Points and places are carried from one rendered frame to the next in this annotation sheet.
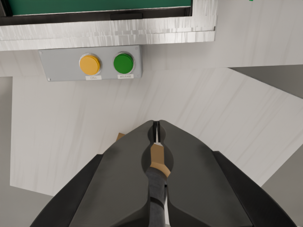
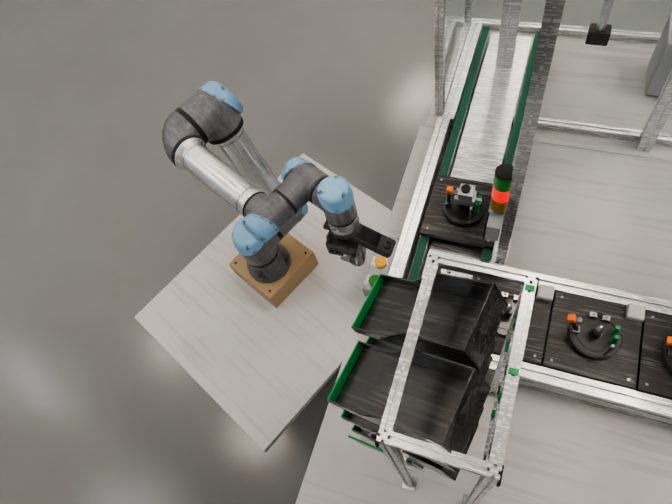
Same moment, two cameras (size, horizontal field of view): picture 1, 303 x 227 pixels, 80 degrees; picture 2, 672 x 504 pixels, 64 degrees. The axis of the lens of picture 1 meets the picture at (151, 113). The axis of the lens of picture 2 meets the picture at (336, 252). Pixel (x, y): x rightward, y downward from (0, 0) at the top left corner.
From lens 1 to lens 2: 1.37 m
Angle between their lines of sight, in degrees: 24
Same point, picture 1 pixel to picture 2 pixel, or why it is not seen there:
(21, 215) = (188, 73)
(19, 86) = (383, 211)
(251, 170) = (224, 371)
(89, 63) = (381, 261)
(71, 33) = (401, 259)
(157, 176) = (278, 274)
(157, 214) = (265, 259)
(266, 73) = not seen: outside the picture
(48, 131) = not seen: hidden behind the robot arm
